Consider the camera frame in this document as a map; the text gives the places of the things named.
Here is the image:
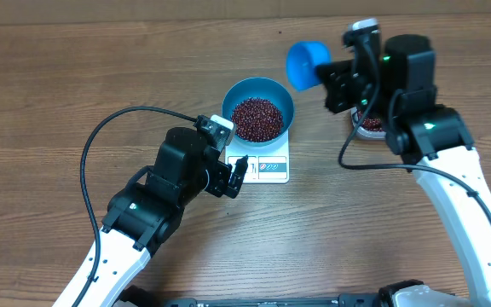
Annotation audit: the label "blue plastic measuring scoop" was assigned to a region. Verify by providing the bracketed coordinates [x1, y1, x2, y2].
[286, 41, 332, 91]

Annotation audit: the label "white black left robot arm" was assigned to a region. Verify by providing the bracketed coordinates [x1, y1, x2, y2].
[55, 123, 247, 306]

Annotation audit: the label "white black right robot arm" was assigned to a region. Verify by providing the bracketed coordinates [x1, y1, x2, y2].
[306, 32, 491, 306]

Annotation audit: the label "white digital kitchen scale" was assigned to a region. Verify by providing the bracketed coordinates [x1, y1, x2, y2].
[225, 130, 290, 184]

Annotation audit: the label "red beans in bowl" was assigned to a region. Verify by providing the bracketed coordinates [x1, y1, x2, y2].
[231, 97, 284, 142]

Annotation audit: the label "red adzuki beans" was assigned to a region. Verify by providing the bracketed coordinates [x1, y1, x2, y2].
[361, 117, 384, 132]

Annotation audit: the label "clear plastic container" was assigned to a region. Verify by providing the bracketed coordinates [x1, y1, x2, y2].
[350, 107, 385, 141]

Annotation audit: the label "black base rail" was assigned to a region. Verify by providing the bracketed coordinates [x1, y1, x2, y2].
[117, 279, 477, 307]

